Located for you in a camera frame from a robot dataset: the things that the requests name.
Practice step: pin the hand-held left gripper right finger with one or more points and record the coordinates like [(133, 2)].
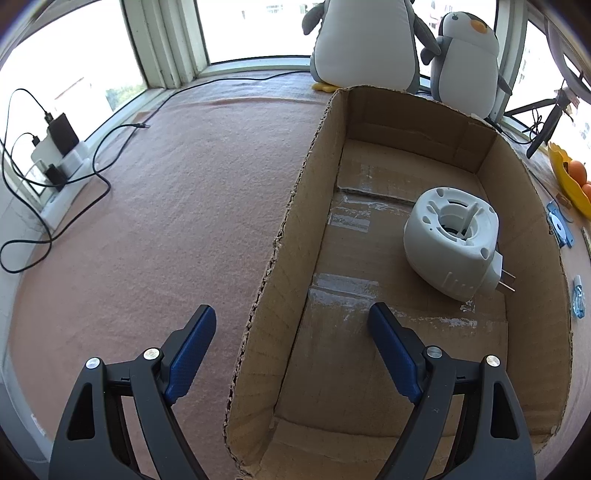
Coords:
[(393, 353)]

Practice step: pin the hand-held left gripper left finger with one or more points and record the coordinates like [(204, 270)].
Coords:
[(191, 353)]

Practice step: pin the cardboard box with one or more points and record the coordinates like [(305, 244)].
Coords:
[(332, 392)]

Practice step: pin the white plug-in repellent heater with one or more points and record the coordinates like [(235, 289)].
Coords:
[(443, 258)]

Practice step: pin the small clear blue item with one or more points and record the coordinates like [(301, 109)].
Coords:
[(578, 297)]

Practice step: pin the white power strip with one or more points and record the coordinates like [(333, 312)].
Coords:
[(69, 196)]

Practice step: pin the blue phone stand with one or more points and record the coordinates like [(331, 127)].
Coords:
[(559, 226)]

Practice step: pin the small black plug adapter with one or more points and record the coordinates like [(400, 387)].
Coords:
[(56, 176)]

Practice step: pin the wooden clothespin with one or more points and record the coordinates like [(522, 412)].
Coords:
[(563, 201)]

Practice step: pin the white charger block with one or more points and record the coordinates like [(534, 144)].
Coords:
[(45, 152)]

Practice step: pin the yellow plastic bowl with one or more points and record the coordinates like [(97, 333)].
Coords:
[(561, 168)]

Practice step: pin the orange fruit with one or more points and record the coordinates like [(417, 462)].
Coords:
[(586, 190), (577, 170)]

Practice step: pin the black charger block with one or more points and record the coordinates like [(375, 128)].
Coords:
[(62, 131)]

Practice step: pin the plaid cloth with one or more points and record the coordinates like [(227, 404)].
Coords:
[(258, 90)]

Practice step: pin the black tripod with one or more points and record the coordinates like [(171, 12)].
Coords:
[(549, 125)]

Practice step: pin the small penguin plush toy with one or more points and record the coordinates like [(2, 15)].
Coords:
[(466, 69)]

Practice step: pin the large penguin plush toy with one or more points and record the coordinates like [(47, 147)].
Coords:
[(364, 41)]

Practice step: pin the white window frame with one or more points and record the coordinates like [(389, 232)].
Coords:
[(161, 46)]

